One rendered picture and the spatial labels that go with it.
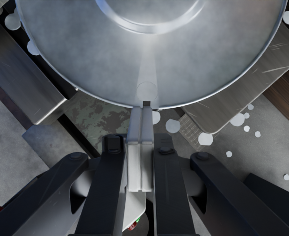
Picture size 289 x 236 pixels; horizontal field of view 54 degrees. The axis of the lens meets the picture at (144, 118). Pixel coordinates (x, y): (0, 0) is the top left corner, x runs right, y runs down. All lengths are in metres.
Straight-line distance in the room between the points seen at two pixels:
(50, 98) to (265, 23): 0.27
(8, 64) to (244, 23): 0.30
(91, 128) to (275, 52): 0.27
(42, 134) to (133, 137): 0.32
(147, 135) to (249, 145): 1.01
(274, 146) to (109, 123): 0.85
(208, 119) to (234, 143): 0.83
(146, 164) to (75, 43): 0.19
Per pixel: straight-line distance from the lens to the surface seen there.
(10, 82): 0.42
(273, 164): 1.20
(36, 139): 0.47
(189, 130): 0.93
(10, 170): 1.21
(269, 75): 0.33
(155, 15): 0.31
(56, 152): 0.46
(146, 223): 1.15
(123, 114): 0.44
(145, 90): 0.30
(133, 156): 0.15
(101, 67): 0.31
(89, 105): 0.44
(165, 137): 0.18
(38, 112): 0.40
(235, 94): 0.32
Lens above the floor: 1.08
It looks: 90 degrees down
